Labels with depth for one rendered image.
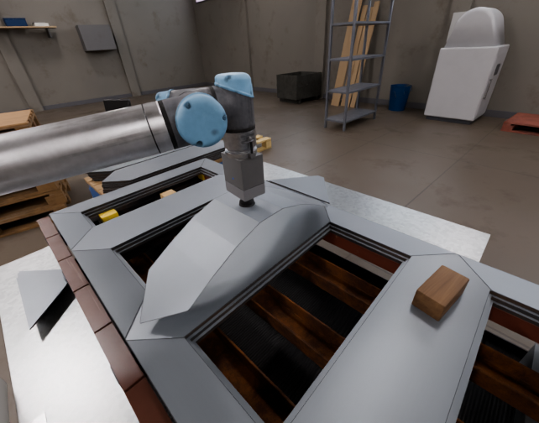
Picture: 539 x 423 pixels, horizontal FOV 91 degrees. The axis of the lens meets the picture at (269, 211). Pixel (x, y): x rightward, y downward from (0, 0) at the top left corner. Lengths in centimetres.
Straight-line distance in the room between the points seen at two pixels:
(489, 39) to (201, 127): 550
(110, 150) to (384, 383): 59
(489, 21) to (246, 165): 537
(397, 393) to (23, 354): 94
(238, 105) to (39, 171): 34
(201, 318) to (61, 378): 42
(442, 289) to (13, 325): 120
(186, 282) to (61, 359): 47
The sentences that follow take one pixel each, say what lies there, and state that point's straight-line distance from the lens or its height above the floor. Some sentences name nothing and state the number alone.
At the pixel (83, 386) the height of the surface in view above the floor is 68.
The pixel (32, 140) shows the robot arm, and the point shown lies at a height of 128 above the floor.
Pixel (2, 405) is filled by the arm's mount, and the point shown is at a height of 70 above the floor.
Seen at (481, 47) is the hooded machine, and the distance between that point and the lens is 573.
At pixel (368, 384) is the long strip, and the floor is 85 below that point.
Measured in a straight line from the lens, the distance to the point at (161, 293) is 67.
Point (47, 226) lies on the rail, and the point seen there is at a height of 83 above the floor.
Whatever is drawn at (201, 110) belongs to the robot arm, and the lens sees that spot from 41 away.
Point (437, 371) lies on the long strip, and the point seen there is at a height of 85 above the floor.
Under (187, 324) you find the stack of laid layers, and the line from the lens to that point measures 67.
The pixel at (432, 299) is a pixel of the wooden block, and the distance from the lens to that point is 68.
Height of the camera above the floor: 137
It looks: 33 degrees down
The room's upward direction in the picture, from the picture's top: 4 degrees counter-clockwise
